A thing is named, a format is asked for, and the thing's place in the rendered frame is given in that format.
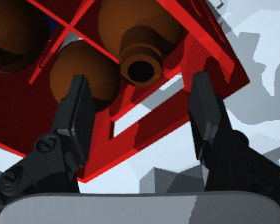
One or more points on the brown bottle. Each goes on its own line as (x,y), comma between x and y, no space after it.
(76,56)
(24,32)
(140,34)

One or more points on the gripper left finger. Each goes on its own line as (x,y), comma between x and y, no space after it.
(56,155)

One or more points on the red plastic crate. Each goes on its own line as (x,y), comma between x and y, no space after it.
(28,107)

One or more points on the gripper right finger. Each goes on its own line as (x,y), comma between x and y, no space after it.
(237,166)

